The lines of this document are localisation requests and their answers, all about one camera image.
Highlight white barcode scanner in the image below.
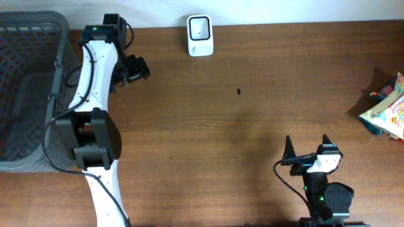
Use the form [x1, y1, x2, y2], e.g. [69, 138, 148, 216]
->
[186, 15, 214, 57]

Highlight black red snack packet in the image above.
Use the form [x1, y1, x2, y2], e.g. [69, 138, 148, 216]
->
[369, 78, 396, 102]

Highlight cream blue snack bag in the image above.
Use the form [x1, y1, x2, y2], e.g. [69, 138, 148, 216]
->
[359, 73, 403, 140]

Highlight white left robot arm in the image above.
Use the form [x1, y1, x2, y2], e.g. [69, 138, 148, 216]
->
[51, 14, 151, 226]

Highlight grey plastic basket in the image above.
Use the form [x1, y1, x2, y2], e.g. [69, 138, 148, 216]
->
[1, 11, 81, 173]

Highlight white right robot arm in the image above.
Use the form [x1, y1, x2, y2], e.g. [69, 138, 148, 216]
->
[278, 134, 354, 226]

